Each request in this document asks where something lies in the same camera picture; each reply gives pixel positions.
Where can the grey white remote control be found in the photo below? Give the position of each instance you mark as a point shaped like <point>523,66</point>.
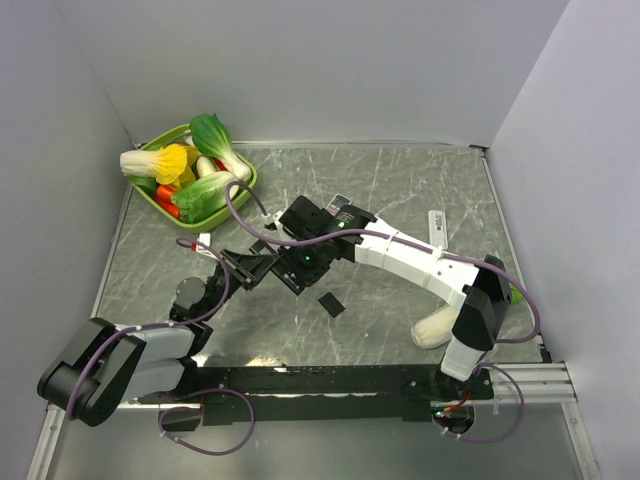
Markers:
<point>337,202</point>

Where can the green bok choy toy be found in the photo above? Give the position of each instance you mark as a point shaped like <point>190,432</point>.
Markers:
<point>211,138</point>

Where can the green plastic basket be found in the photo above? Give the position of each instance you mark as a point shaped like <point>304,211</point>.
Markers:
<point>219,216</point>

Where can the white napa cabbage toy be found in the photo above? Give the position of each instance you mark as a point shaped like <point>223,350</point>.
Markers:
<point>476,324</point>

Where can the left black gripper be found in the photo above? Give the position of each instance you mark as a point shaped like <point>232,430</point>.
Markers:
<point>247,269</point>

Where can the green lettuce cabbage toy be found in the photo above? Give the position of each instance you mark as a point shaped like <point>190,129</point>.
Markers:
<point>202,198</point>

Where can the black base bar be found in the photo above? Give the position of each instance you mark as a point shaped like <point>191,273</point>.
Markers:
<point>300,393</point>

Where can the black slim remote control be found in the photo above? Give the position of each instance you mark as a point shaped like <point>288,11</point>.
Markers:
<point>281,269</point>

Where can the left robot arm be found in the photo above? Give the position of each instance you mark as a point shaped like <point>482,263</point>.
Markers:
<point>105,364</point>

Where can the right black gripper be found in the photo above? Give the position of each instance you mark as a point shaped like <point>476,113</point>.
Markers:
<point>305,276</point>

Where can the black remote battery cover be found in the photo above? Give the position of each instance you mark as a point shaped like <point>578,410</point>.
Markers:
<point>331,304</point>

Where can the aluminium rail frame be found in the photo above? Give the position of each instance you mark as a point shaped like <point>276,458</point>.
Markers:
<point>545,382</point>

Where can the white radish toy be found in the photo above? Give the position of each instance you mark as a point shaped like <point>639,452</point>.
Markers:
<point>205,167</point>

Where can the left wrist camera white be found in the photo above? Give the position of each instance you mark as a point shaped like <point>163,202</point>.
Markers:
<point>202,245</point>

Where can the yellow napa cabbage toy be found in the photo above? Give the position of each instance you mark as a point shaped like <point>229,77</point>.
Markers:
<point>165,165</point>

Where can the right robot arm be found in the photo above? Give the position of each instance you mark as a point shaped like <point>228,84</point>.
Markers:
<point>368,240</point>

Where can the orange carrot toy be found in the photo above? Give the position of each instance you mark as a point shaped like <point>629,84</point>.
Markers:
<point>162,197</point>

